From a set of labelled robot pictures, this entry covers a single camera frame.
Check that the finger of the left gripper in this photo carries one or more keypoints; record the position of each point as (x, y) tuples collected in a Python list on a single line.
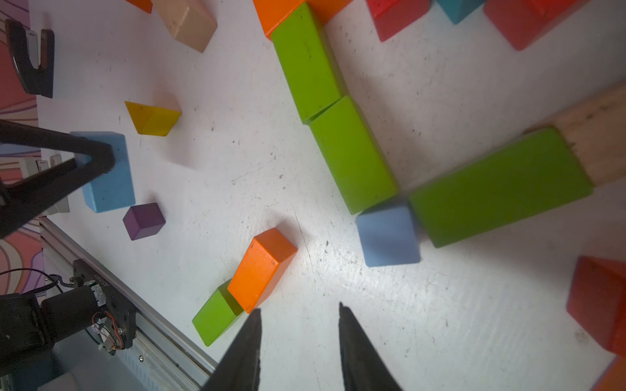
[(24, 200)]

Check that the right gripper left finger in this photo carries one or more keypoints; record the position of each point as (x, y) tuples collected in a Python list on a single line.
[(240, 368)]

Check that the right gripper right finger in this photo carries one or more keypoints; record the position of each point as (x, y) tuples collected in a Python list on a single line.
[(362, 367)]

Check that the light blue cube block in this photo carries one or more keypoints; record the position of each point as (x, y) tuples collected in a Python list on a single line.
[(389, 235)]

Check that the green block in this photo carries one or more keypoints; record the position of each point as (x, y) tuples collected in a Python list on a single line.
[(308, 62), (353, 156), (217, 315), (533, 175)]

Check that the natural wood block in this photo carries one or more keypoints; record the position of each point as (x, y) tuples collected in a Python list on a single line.
[(594, 130), (188, 21)]

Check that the red block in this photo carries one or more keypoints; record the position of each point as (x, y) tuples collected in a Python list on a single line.
[(597, 301), (522, 22), (391, 16)]

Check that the teal triangle block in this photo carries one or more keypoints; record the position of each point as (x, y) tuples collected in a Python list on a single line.
[(458, 10)]

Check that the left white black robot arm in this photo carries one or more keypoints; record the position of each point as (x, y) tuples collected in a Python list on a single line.
[(30, 327)]

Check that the green block bottom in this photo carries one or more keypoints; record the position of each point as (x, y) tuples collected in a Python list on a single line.
[(217, 315)]

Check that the purple cube block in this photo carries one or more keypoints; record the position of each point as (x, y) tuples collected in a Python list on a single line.
[(142, 221)]

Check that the black stapler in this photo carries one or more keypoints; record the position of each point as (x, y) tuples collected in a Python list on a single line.
[(35, 68)]

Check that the yellow triangle block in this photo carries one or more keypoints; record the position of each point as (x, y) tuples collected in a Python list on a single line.
[(152, 120)]

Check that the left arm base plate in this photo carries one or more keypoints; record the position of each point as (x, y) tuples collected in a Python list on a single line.
[(114, 321)]

